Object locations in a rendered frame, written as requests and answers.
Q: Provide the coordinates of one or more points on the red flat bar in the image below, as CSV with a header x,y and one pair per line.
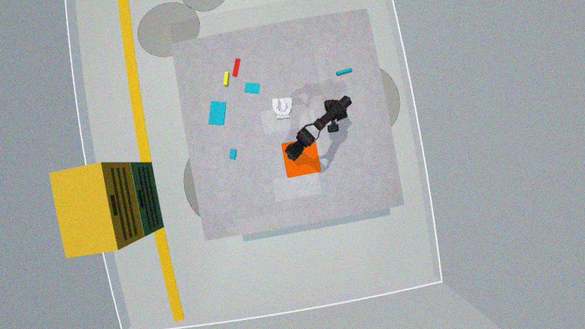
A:
x,y
236,67

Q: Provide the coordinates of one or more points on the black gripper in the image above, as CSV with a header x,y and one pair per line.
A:
x,y
334,127

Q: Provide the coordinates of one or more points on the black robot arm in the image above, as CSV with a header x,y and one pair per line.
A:
x,y
304,138

